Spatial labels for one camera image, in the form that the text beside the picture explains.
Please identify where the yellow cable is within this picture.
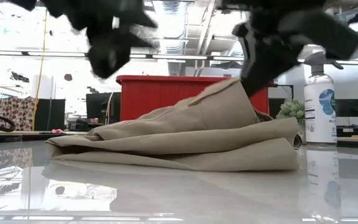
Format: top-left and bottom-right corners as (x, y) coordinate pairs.
(31, 9), (48, 131)

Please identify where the white spray bottle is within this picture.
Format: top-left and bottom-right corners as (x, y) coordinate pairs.
(303, 50), (344, 144)

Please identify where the silver ventilation duct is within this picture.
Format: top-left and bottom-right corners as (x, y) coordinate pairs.
(154, 0), (188, 75)

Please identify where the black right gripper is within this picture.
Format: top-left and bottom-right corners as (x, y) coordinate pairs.
(231, 7), (358, 96)

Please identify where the black cabinet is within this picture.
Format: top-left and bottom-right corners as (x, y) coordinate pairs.
(35, 98), (66, 131)

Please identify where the black monitor on arm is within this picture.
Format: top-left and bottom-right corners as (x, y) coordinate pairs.
(335, 98), (358, 137)

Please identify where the white pillar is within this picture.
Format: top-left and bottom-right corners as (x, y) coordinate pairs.
(31, 74), (57, 100)

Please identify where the small potted succulent plant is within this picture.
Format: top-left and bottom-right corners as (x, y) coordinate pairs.
(275, 99), (306, 138)

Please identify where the patterned fabric bag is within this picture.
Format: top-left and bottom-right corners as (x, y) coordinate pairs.
(0, 96), (37, 131)

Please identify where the black computer monitor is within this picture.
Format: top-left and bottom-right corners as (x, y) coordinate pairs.
(85, 92), (121, 124)

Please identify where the red plastic laundry bin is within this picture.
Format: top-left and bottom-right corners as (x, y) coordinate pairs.
(116, 75), (275, 122)

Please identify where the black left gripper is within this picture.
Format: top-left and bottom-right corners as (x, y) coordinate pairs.
(85, 0), (158, 79)

